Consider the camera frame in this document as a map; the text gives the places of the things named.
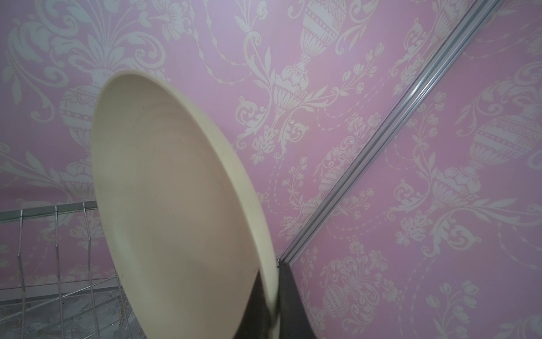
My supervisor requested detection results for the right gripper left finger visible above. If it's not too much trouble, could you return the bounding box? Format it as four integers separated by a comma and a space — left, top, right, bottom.
234, 271, 275, 339

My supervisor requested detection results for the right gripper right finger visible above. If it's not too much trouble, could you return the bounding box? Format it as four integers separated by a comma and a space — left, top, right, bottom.
279, 262, 316, 339

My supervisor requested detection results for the beige plate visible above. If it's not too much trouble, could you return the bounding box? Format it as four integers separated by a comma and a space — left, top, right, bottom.
91, 71, 280, 338

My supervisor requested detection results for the chrome wire dish rack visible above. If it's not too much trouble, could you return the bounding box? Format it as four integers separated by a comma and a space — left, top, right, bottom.
1, 201, 145, 338

